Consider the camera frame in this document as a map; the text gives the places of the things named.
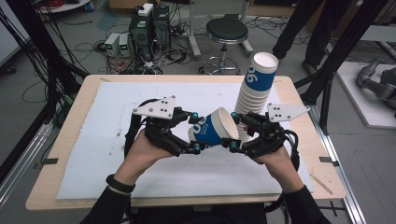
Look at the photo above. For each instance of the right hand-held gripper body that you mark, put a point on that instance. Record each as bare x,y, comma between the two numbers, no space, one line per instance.
267,137

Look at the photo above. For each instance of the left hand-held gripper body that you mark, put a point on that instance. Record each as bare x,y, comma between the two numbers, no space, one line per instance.
160,124

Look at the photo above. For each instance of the blue white single paper cup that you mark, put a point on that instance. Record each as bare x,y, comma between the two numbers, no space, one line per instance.
211,130

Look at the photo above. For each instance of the stack of white paper cups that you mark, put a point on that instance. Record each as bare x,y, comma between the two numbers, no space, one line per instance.
257,87

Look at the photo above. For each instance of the person's right hand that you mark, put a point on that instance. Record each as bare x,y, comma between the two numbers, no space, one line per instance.
280,168

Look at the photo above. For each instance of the person's left hand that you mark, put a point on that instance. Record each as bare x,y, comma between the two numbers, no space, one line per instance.
140,158

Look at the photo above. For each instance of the small black tape piece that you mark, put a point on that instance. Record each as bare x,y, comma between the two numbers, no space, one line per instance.
48,161
328,160

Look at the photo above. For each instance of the white foam mat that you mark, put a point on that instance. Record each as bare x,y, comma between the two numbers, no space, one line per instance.
102,161

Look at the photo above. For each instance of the thin wooden stick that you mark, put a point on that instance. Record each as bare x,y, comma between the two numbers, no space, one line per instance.
320,184

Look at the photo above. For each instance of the black wristband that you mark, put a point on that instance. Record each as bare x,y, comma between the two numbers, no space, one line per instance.
120,185

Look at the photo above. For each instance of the grey power supply unit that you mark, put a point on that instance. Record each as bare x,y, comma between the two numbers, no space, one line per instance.
124,45
111,43

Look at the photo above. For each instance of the black round stool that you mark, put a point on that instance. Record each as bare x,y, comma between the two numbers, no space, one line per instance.
227,31

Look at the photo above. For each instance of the black computer tower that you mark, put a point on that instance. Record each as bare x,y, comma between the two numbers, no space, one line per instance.
140,37
162,28

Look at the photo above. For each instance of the white platform board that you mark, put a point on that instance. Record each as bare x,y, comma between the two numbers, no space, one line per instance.
358,102

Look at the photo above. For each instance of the white box device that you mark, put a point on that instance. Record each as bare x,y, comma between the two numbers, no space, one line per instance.
145,9

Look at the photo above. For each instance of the aluminium floor rail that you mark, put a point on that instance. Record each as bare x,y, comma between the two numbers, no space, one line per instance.
342,174
21,165

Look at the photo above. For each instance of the black frame post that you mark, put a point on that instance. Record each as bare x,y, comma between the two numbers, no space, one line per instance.
336,59

